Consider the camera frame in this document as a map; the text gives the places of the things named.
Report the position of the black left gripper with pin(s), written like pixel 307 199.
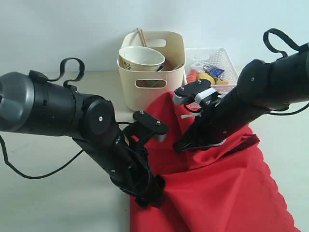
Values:
pixel 125 169

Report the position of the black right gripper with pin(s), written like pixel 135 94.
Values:
pixel 217 124

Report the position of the red tablecloth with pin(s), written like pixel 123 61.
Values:
pixel 224 189

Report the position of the red grilled sausage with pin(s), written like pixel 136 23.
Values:
pixel 192 76

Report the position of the yellow lemon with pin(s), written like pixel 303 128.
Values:
pixel 206 76

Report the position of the yellow cheese wedge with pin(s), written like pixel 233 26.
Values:
pixel 220 82

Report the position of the blue white milk carton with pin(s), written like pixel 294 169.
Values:
pixel 205 67

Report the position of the brown wooden plate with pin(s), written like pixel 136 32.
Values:
pixel 168 66

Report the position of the white ceramic floral bowl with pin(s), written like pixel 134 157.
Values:
pixel 140 59

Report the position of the dark wooden spoon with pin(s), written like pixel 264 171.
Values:
pixel 151 83

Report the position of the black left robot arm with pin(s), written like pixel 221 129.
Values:
pixel 31 104

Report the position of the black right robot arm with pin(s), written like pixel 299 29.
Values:
pixel 261 89

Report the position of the cream plastic storage bin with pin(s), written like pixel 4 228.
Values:
pixel 171 45

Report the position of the white perforated plastic basket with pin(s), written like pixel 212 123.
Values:
pixel 217 57

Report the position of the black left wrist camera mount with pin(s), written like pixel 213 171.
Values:
pixel 146 127

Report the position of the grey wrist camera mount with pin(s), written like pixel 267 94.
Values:
pixel 196 91

